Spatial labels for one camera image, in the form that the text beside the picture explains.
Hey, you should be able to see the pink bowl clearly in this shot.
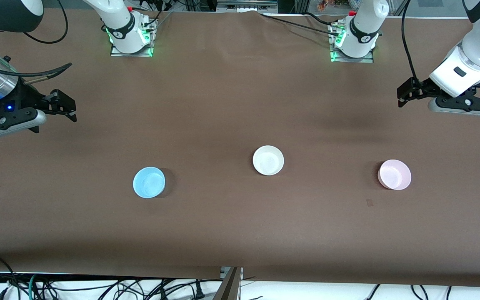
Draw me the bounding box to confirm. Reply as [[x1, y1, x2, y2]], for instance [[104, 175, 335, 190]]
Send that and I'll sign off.
[[377, 159, 412, 190]]

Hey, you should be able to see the blue bowl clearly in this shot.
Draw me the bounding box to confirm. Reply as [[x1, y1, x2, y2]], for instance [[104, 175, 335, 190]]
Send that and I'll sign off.
[[133, 167, 166, 199]]

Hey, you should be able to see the white bowl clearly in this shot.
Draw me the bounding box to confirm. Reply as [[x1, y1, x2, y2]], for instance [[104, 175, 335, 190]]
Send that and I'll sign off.
[[252, 145, 285, 176]]

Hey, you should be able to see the orange object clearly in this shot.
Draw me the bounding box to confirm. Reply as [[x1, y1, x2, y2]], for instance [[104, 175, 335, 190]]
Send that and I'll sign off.
[[317, 0, 343, 12]]

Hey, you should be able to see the brown table cover sheet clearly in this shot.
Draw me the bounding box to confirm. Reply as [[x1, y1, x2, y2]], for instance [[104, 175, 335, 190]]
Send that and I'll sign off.
[[0, 7, 480, 288]]

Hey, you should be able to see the grey power strip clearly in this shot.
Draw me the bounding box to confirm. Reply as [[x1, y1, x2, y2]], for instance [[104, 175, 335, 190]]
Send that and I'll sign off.
[[216, 0, 279, 13]]

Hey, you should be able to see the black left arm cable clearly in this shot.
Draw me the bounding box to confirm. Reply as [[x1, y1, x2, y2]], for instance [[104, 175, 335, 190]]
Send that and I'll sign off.
[[401, 0, 422, 86]]

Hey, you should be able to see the black looping right arm cable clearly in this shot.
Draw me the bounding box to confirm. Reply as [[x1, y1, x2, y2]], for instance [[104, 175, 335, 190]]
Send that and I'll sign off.
[[23, 0, 69, 44]]

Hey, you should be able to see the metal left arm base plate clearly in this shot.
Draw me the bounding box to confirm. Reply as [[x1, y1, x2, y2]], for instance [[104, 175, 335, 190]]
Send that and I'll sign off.
[[328, 21, 375, 63]]

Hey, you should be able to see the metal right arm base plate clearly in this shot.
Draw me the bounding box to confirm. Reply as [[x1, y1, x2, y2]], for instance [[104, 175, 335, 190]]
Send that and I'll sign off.
[[110, 17, 158, 58]]

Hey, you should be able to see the short black tabletop cable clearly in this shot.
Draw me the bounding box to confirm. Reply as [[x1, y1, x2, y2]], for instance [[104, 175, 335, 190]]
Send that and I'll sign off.
[[307, 12, 349, 25]]

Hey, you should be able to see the long black tabletop cable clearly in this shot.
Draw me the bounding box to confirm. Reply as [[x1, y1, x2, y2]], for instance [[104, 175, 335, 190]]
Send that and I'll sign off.
[[261, 14, 340, 36]]

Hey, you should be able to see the grey metal post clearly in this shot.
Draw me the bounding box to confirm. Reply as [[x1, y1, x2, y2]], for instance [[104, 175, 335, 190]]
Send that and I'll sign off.
[[212, 267, 244, 300]]

